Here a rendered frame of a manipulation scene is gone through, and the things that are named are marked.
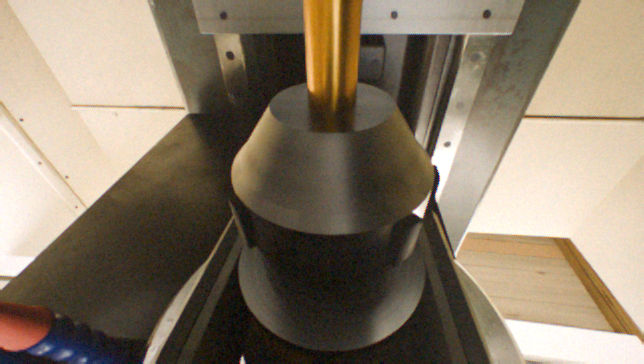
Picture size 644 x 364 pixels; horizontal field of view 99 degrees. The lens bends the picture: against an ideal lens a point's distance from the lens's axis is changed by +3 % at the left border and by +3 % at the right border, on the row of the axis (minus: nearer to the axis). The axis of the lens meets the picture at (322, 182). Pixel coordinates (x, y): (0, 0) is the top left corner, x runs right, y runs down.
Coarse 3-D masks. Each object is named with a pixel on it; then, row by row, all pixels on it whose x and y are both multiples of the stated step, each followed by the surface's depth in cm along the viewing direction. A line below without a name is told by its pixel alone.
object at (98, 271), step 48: (192, 144) 46; (240, 144) 46; (144, 192) 37; (192, 192) 37; (96, 240) 31; (144, 240) 31; (192, 240) 30; (48, 288) 26; (96, 288) 26; (144, 288) 26; (144, 336) 23
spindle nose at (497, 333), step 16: (464, 272) 14; (480, 288) 13; (176, 304) 13; (480, 304) 12; (160, 320) 12; (480, 320) 12; (496, 320) 12; (160, 336) 11; (496, 336) 11; (512, 336) 11; (144, 352) 11; (496, 352) 11; (512, 352) 11
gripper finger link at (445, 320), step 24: (432, 216) 9; (432, 240) 8; (432, 264) 7; (432, 288) 7; (456, 288) 7; (432, 312) 6; (456, 312) 6; (432, 336) 6; (456, 336) 6; (480, 336) 6; (432, 360) 6; (456, 360) 5; (480, 360) 5
